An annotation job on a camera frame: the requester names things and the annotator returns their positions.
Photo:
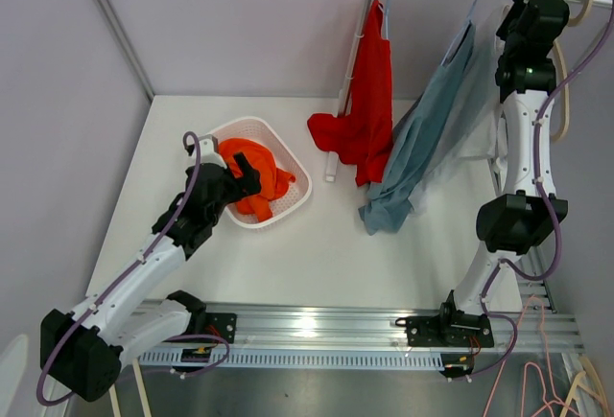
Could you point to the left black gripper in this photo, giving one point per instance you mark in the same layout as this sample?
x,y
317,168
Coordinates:
x,y
246,185

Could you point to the orange t shirt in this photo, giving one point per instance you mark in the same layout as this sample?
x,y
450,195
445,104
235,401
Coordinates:
x,y
275,182

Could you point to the blue grey t shirt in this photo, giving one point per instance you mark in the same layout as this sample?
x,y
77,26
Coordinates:
x,y
415,142

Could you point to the white t shirt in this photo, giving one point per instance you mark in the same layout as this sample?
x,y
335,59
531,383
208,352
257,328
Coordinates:
x,y
470,131

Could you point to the wooden hanger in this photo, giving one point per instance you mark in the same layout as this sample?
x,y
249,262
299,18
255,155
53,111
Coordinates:
x,y
585,9
564,115

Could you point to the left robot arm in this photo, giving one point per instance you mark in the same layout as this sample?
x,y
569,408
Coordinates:
x,y
87,348

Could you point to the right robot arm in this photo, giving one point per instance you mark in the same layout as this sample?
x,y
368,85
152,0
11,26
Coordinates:
x,y
528,210

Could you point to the red t shirt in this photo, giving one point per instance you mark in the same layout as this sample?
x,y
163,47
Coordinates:
x,y
363,137

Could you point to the cream hanger on floor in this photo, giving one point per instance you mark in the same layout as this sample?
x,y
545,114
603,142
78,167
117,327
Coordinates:
x,y
586,395

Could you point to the white plastic basket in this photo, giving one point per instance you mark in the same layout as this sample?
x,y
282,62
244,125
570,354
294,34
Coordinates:
x,y
259,131

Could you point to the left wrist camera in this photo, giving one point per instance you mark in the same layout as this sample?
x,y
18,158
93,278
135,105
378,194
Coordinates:
x,y
206,151

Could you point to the aluminium mounting rail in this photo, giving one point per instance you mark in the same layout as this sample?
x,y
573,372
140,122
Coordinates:
x,y
357,339

